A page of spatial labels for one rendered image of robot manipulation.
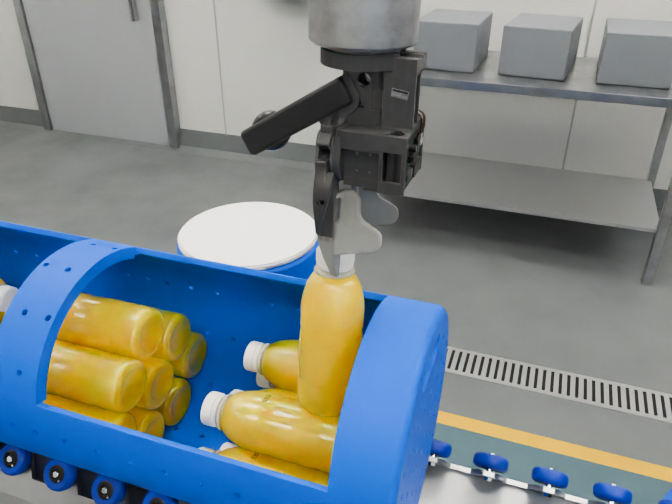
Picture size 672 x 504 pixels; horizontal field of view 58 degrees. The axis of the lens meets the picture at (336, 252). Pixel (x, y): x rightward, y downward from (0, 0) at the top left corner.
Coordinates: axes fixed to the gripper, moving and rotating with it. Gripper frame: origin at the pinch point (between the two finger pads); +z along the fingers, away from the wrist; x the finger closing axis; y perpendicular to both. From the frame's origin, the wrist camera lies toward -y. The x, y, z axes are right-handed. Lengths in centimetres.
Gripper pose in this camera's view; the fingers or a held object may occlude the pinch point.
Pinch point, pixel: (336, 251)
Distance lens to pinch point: 61.2
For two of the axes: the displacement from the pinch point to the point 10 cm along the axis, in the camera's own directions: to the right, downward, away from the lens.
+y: 9.4, 1.7, -2.8
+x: 3.3, -4.6, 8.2
